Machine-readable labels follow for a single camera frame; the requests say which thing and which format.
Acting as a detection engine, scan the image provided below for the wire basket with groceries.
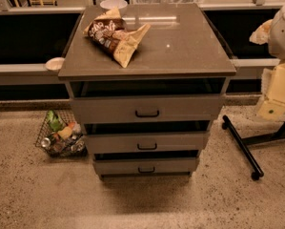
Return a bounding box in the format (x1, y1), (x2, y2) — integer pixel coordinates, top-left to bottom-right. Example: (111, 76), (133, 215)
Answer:
(35, 110), (88, 158)

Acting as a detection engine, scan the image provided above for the black wheeled stand base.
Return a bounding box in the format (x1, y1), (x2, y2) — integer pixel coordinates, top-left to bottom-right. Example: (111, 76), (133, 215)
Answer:
(222, 115), (285, 180)

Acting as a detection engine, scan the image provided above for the small white bowl on rail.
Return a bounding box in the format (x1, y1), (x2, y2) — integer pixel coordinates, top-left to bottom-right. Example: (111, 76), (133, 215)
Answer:
(45, 57), (65, 72)

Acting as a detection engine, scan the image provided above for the grey drawer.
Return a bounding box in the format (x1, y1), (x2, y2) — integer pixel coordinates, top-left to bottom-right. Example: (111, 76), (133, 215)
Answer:
(93, 157), (199, 176)
(85, 132), (210, 154)
(70, 94), (224, 124)

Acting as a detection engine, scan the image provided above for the green snack bag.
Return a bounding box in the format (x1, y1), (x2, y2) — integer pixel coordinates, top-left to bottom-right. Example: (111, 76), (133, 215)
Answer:
(46, 110), (63, 132)

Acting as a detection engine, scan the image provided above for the brown chip bag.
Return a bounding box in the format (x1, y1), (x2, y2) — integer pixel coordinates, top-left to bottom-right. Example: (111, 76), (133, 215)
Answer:
(84, 7), (151, 68)

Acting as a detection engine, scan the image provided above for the grey drawer cabinet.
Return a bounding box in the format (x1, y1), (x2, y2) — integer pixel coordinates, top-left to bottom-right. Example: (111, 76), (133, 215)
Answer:
(57, 2), (237, 180)

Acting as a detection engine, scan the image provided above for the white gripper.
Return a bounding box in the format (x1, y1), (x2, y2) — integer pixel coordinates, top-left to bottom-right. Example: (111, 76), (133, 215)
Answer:
(249, 19), (285, 120)

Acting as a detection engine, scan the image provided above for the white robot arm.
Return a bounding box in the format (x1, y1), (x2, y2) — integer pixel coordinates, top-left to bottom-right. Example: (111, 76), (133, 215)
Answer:
(249, 4), (285, 120)

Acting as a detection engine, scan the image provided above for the silver soda can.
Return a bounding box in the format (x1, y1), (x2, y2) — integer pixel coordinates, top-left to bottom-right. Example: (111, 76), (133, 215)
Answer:
(41, 137), (51, 148)

